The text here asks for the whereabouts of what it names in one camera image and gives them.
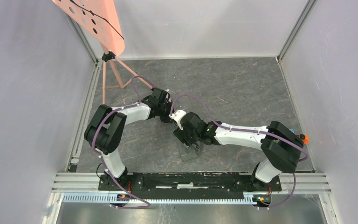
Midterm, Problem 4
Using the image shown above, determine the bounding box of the grey cloth napkin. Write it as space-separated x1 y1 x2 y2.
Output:
178 140 201 162

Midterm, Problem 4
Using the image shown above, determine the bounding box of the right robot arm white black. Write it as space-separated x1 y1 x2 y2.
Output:
169 110 307 190

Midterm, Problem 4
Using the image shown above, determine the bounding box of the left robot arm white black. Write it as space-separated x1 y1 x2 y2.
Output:
83 88 172 190

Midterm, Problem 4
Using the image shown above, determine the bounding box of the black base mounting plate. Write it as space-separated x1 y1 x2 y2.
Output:
98 172 282 200

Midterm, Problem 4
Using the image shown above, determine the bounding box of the pink music stand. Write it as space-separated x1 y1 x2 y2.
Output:
53 0 140 104

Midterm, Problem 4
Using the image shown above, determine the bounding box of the orange toy piece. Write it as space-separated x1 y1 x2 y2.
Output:
298 134 309 144

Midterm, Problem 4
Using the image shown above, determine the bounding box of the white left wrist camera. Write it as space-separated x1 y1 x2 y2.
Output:
163 90 171 102

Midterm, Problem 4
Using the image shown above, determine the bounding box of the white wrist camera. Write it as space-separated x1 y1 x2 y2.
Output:
163 90 171 102
169 110 186 130

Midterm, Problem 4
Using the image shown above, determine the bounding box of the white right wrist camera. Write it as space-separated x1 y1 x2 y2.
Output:
169 110 186 130

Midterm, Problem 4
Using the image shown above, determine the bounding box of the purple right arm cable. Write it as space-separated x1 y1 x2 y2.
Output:
169 94 310 211

